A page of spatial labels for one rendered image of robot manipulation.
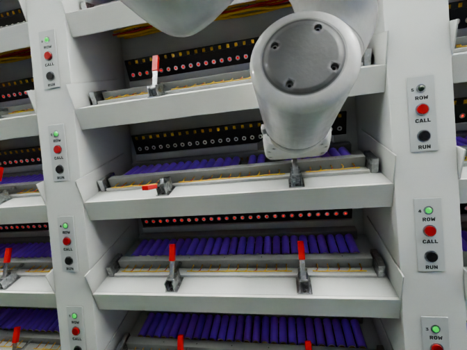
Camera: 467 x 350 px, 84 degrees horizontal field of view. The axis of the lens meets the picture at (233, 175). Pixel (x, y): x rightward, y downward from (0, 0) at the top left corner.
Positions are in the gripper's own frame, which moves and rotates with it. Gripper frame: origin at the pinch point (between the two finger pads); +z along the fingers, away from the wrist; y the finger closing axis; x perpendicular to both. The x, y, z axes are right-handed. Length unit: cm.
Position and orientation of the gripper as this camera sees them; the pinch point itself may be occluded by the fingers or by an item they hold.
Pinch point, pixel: (293, 149)
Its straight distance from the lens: 51.6
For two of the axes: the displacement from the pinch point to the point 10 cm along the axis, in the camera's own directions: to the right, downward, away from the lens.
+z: 2.0, 1.2, 9.7
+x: -0.5, -9.9, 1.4
